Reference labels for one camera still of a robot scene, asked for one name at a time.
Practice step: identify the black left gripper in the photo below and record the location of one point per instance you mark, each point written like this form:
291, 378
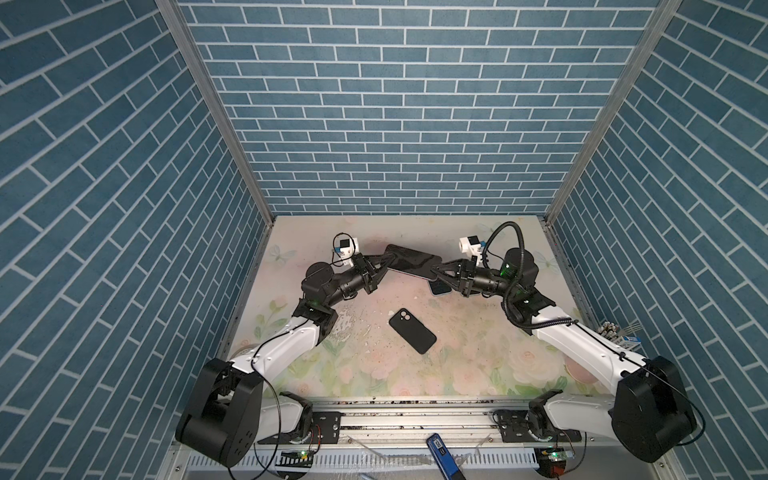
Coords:
371, 279

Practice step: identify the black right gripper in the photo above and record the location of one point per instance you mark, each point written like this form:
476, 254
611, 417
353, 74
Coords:
466, 275

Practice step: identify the blue phone black screen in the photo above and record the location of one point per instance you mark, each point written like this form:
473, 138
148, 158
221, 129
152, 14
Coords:
439, 287

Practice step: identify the purple phone black screen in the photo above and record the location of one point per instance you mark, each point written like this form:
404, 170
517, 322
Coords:
413, 262

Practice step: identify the black phone case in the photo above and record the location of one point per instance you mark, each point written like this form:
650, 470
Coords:
412, 330

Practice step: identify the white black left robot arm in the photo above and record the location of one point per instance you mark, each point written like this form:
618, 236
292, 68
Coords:
234, 404

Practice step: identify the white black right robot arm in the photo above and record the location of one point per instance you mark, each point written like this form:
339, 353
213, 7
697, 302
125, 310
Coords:
645, 407

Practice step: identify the pink cup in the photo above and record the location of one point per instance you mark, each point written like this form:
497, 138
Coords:
625, 337

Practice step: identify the blue handheld device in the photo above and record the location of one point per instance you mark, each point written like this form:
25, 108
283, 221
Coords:
443, 458

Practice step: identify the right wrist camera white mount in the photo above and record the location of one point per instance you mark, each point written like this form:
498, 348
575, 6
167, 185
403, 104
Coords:
472, 247

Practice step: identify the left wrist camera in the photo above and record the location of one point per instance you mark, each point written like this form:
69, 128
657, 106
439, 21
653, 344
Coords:
344, 248

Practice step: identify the aluminium corner post right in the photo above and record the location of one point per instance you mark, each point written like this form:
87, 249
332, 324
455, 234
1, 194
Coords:
657, 24

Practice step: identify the aluminium corner post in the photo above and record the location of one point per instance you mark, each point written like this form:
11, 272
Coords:
173, 17
657, 24

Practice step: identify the aluminium corner post left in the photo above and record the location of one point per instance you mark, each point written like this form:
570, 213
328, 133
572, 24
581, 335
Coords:
173, 17

